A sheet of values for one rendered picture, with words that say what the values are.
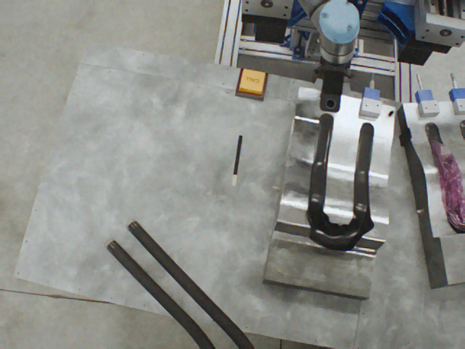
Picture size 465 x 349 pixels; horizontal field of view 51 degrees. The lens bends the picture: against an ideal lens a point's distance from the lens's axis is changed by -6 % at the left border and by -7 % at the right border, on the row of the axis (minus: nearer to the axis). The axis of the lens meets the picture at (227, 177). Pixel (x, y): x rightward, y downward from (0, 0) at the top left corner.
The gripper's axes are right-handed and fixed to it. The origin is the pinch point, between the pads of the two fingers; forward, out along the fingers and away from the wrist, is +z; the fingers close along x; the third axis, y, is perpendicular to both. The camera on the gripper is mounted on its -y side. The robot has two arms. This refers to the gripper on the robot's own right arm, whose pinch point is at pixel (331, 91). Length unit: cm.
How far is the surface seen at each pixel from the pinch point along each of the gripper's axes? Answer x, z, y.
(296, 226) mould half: 3.0, -3.2, -34.9
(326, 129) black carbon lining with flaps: -0.1, 5.2, -8.7
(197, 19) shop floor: 69, 96, 63
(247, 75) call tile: 23.3, 8.2, 3.9
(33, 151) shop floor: 124, 77, -16
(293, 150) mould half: 7.3, 2.9, -16.1
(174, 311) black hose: 27, -5, -60
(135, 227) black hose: 42, -1, -42
